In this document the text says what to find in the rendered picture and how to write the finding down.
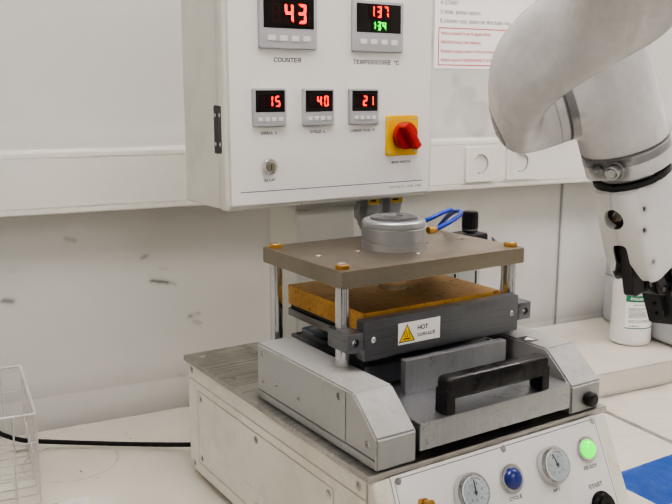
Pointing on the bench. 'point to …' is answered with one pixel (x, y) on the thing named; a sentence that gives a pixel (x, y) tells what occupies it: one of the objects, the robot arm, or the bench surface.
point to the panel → (590, 468)
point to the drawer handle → (491, 379)
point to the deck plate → (233, 361)
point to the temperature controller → (379, 11)
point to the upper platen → (379, 298)
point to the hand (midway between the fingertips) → (662, 303)
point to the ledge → (616, 356)
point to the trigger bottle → (628, 318)
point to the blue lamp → (513, 478)
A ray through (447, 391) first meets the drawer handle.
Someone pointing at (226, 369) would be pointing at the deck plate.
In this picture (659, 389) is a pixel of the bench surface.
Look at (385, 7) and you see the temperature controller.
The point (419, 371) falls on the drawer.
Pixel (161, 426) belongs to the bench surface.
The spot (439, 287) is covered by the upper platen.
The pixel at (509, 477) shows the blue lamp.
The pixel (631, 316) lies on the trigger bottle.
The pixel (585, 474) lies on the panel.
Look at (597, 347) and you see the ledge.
